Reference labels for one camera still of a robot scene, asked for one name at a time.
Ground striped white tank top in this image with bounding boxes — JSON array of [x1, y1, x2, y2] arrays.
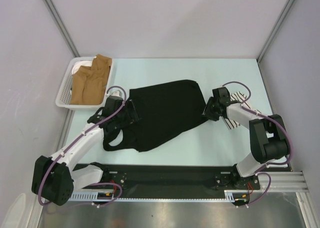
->
[[222, 91, 253, 131]]

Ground black tank top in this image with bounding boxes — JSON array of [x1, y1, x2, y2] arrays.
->
[[103, 80, 207, 152]]

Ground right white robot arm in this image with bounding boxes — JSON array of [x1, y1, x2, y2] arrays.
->
[[203, 87, 292, 188]]

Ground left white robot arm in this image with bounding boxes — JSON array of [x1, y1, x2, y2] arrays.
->
[[31, 91, 140, 206]]

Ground brown tank top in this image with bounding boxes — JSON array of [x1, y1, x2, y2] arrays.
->
[[70, 54, 113, 105]]

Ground white plastic basket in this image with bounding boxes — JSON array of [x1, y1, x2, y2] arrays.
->
[[55, 56, 113, 110]]

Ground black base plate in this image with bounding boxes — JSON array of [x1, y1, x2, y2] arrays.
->
[[85, 164, 261, 199]]

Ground slotted cable duct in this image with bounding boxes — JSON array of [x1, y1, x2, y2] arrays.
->
[[68, 191, 249, 203]]

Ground aluminium frame rail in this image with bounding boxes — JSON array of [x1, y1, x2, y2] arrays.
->
[[255, 171, 309, 192]]

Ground right aluminium corner post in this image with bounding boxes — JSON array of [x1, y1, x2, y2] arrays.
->
[[256, 0, 297, 65]]

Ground aluminium corner post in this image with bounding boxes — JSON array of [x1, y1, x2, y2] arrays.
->
[[256, 0, 297, 65], [43, 0, 80, 57]]

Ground left aluminium corner post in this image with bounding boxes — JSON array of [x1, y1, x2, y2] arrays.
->
[[43, 0, 80, 57]]

